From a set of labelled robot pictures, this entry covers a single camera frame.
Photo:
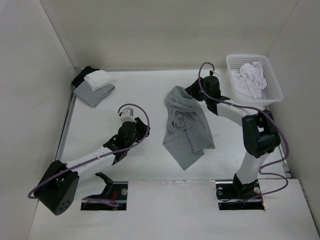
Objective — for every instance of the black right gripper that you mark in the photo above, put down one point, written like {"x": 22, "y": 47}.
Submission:
{"x": 192, "y": 90}

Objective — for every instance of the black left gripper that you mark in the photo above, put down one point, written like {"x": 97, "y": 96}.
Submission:
{"x": 141, "y": 127}

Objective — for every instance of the grey tank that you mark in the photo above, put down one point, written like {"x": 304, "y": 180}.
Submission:
{"x": 93, "y": 98}
{"x": 188, "y": 133}

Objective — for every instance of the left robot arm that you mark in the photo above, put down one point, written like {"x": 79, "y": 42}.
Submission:
{"x": 57, "y": 188}

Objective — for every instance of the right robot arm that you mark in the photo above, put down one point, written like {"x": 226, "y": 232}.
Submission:
{"x": 260, "y": 137}

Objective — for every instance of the white tank top in basket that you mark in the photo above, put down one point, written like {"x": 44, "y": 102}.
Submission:
{"x": 250, "y": 80}

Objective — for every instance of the folded white tank top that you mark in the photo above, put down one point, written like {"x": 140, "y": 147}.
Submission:
{"x": 99, "y": 79}

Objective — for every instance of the folded grey tank top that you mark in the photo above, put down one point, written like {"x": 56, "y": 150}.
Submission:
{"x": 93, "y": 98}

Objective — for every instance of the folded black tank top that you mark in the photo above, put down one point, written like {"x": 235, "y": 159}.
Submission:
{"x": 80, "y": 77}

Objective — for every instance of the white plastic basket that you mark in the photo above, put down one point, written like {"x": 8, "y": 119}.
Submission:
{"x": 271, "y": 94}

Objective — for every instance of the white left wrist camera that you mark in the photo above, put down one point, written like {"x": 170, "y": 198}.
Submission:
{"x": 127, "y": 115}

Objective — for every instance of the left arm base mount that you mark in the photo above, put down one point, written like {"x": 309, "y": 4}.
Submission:
{"x": 113, "y": 197}

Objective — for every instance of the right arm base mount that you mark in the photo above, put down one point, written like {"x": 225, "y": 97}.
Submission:
{"x": 232, "y": 198}

